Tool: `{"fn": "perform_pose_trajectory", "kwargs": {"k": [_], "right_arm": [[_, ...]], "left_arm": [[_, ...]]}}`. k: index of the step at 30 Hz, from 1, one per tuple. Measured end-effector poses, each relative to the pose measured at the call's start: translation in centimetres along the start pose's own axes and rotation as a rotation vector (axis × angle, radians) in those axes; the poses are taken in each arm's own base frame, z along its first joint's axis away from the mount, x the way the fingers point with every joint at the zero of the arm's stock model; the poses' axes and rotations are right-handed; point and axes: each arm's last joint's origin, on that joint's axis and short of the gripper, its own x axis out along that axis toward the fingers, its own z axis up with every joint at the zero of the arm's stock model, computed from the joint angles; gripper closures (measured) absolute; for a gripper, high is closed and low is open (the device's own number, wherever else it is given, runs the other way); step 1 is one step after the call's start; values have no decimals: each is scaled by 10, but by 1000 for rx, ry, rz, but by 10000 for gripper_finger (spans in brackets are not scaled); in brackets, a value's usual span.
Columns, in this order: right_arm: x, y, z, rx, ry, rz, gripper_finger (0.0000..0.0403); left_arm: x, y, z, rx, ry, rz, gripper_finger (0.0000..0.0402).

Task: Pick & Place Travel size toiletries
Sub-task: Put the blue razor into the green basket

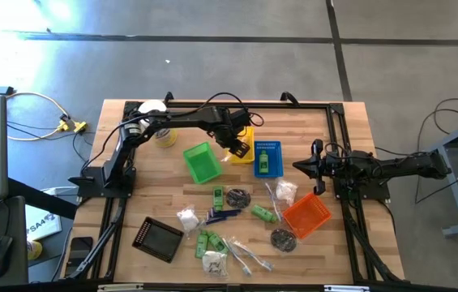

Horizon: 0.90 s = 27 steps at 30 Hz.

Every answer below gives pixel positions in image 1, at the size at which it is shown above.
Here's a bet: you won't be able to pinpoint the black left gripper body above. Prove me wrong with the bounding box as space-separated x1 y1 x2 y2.
211 121 242 150

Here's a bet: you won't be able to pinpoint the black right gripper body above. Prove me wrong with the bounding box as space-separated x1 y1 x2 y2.
311 139 347 196

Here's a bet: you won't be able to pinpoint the small green toiletry bottle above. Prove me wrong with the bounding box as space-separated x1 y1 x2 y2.
212 185 225 212
207 230 229 256
195 230 209 260
250 204 278 224
258 149 270 175

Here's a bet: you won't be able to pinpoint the bagged black hair ties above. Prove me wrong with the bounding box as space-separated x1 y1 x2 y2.
269 227 298 253
225 187 253 210

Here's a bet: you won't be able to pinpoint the clear bag white cotton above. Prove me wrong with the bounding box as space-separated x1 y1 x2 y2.
273 179 298 206
176 205 201 235

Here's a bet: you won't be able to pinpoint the white cotton bag black print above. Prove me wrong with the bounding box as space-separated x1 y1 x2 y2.
202 250 229 279

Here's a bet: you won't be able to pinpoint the yellow plastic basket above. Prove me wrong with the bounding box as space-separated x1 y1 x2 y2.
225 126 256 165

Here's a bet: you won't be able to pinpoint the blue plastic basket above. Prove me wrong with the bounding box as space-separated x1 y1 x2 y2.
253 140 285 179

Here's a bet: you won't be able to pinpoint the green plastic basket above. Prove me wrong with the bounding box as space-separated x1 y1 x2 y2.
182 141 224 186

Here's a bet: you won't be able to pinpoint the orange plastic basket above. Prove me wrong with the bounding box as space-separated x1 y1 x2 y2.
281 191 333 240

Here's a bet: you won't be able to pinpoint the yellow Lysol wipes canister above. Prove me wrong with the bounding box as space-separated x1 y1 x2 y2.
137 99 178 149

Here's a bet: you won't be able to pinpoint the black plastic basket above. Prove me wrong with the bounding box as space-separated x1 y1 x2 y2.
131 216 185 264

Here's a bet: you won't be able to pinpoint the grey metal table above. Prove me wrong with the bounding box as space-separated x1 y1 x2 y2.
417 113 458 239

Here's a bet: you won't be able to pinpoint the white printed booklet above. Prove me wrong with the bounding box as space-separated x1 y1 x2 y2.
24 210 62 243

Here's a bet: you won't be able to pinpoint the small yellow white container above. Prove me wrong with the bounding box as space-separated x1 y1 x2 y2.
27 239 44 261

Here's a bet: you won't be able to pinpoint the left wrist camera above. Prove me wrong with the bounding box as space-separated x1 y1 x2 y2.
230 108 254 127

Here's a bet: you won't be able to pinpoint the black aluminium table frame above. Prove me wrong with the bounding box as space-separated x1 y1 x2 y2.
64 100 406 285

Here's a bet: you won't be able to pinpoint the silver metal bracket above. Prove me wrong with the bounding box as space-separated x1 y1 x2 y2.
323 285 370 292
97 283 144 292

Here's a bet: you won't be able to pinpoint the yellow cable connector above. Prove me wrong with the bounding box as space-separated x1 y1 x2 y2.
57 114 88 134

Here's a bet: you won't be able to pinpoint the white cable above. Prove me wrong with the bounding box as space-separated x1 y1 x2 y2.
0 64 71 142

